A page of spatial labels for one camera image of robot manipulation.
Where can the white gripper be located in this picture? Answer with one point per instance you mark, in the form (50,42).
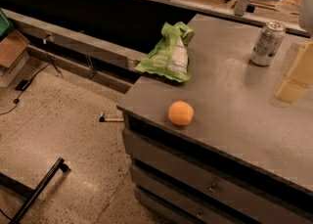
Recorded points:
(307,11)

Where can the silver green 7up can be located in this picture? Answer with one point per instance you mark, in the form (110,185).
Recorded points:
(267,44)

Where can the grey drawer cabinet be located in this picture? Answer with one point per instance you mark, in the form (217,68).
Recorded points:
(245,158)

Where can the orange fruit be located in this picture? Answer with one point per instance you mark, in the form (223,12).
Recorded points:
(180,113)

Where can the green chip bag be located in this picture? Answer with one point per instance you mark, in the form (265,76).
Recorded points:
(170,58)

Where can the small wooden stick tool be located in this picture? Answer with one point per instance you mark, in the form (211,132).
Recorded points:
(104,118)

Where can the cardboard box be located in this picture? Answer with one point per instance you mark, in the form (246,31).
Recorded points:
(13,56)

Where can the black metal stand leg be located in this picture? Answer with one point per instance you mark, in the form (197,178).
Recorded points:
(30,195)

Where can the green bin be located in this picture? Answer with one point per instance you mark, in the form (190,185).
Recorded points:
(5,25)

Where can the black power adapter with cable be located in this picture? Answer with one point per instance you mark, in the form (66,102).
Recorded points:
(24,84)

